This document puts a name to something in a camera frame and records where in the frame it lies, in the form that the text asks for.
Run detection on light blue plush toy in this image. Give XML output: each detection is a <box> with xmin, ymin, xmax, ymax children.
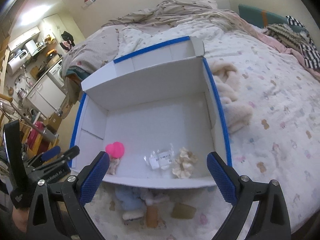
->
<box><xmin>115</xmin><ymin>185</ymin><xmax>149</xmax><ymax>211</ymax></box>

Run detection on pink fluffy ball toy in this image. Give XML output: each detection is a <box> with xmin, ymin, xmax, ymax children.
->
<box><xmin>105</xmin><ymin>141</ymin><xmax>125</xmax><ymax>159</ymax></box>

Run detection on clear plastic bag with label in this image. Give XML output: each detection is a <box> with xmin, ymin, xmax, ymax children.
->
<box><xmin>144</xmin><ymin>144</ymin><xmax>174</xmax><ymax>170</ymax></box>

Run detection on yellow wooden chair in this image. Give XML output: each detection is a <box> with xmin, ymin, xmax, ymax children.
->
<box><xmin>19</xmin><ymin>120</ymin><xmax>59</xmax><ymax>159</ymax></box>

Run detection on brown cardboard box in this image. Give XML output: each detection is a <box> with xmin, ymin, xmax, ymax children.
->
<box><xmin>43</xmin><ymin>113</ymin><xmax>62</xmax><ymax>133</ymax></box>

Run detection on small floral fabric item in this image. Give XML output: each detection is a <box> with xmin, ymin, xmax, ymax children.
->
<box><xmin>107</xmin><ymin>158</ymin><xmax>120</xmax><ymax>176</ymax></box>

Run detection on cream scrunchie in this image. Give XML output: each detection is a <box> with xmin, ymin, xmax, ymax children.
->
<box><xmin>172</xmin><ymin>147</ymin><xmax>198</xmax><ymax>179</ymax></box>

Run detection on olive green sponge block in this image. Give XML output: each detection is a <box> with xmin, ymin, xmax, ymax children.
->
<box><xmin>171</xmin><ymin>203</ymin><xmax>196</xmax><ymax>219</ymax></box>

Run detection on white kitchen cabinet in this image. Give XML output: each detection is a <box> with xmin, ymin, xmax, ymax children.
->
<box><xmin>25</xmin><ymin>75</ymin><xmax>66</xmax><ymax>118</ymax></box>

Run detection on brown cardboard tube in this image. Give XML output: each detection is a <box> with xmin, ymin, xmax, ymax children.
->
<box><xmin>146</xmin><ymin>205</ymin><xmax>158</xmax><ymax>228</ymax></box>

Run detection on white patterned bed blanket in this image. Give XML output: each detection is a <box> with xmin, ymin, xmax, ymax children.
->
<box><xmin>62</xmin><ymin>22</ymin><xmax>320</xmax><ymax>240</ymax></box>

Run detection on cream fluffy towel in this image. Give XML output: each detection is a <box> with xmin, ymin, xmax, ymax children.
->
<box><xmin>208</xmin><ymin>59</ymin><xmax>253</xmax><ymax>134</ymax></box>

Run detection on white washing machine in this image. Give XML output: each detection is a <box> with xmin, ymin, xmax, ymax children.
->
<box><xmin>47</xmin><ymin>60</ymin><xmax>66</xmax><ymax>94</ymax></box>

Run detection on white water heater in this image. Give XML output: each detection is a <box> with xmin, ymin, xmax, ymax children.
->
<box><xmin>7</xmin><ymin>49</ymin><xmax>29</xmax><ymax>76</ymax></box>

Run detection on white box with blue edges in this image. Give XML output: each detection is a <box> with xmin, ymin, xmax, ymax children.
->
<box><xmin>70</xmin><ymin>36</ymin><xmax>232</xmax><ymax>189</ymax></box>

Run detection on striped knitted cloth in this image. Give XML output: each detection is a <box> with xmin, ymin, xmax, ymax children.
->
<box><xmin>264</xmin><ymin>15</ymin><xmax>319</xmax><ymax>72</ymax></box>

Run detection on teal headboard cushion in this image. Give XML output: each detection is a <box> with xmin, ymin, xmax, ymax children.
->
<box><xmin>238</xmin><ymin>4</ymin><xmax>287</xmax><ymax>28</ymax></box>

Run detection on beige crumpled duvet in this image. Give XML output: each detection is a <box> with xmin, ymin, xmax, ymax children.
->
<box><xmin>103</xmin><ymin>0</ymin><xmax>237</xmax><ymax>28</ymax></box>

